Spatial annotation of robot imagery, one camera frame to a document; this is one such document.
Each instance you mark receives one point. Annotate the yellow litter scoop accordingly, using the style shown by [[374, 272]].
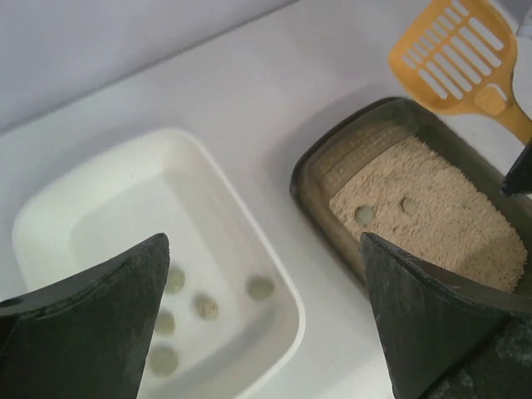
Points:
[[458, 57]]

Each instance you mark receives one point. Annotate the green clump corner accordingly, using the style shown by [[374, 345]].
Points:
[[163, 361], [409, 206]]

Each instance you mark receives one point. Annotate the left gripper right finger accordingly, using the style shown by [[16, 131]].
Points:
[[443, 335]]

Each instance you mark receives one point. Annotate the dark brown litter box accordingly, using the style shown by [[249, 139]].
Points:
[[394, 148]]

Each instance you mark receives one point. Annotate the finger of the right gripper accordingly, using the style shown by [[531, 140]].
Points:
[[518, 180]]

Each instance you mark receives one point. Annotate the green clump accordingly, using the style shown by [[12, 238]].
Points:
[[364, 215], [259, 288], [175, 280], [206, 307], [165, 323]]

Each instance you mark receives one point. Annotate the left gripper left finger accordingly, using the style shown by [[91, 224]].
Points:
[[86, 336]]

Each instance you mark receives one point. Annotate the white plastic tub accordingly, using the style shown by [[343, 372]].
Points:
[[165, 181]]

